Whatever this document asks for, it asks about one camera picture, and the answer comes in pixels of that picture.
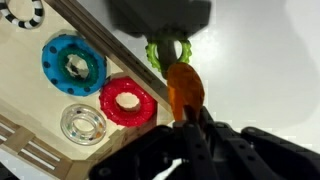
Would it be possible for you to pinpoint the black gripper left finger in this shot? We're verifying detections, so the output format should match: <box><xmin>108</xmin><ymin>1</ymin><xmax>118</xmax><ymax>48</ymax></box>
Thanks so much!
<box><xmin>88</xmin><ymin>119</ymin><xmax>214</xmax><ymax>180</ymax></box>

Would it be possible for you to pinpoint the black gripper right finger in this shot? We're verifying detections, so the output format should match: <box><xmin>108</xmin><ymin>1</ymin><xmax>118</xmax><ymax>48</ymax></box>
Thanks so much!
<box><xmin>198</xmin><ymin>105</ymin><xmax>320</xmax><ymax>180</ymax></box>

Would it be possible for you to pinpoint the orange ribbed ring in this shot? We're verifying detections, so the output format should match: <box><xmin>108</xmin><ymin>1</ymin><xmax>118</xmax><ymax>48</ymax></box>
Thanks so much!
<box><xmin>166</xmin><ymin>62</ymin><xmax>205</xmax><ymax>123</ymax></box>

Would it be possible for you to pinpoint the light wooden box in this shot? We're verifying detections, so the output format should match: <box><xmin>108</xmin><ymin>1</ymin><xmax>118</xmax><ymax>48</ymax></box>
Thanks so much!
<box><xmin>0</xmin><ymin>0</ymin><xmax>174</xmax><ymax>180</ymax></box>

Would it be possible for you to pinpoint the red knobbed ring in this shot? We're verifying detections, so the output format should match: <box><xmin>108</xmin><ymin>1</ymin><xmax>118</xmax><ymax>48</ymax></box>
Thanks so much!
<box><xmin>98</xmin><ymin>76</ymin><xmax>158</xmax><ymax>128</ymax></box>

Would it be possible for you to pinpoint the clear ring with beads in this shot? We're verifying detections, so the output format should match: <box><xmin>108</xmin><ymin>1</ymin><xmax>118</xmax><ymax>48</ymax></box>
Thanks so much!
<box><xmin>59</xmin><ymin>103</ymin><xmax>108</xmax><ymax>146</ymax></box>

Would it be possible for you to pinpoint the light green toothed ring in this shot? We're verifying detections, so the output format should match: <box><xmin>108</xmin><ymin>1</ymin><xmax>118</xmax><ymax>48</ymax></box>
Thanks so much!
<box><xmin>145</xmin><ymin>39</ymin><xmax>193</xmax><ymax>73</ymax></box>

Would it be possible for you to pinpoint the dark green ring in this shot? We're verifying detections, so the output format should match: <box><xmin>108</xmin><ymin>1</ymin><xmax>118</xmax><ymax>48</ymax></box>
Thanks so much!
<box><xmin>57</xmin><ymin>44</ymin><xmax>100</xmax><ymax>88</ymax></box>

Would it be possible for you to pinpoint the blue dotted ring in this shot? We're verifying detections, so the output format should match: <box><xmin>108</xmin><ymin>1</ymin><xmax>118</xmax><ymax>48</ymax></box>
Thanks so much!
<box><xmin>41</xmin><ymin>32</ymin><xmax>108</xmax><ymax>98</ymax></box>

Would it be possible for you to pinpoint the black white striped ring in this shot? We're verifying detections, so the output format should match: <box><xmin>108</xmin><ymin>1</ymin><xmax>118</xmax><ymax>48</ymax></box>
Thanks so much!
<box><xmin>0</xmin><ymin>0</ymin><xmax>45</xmax><ymax>30</ymax></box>

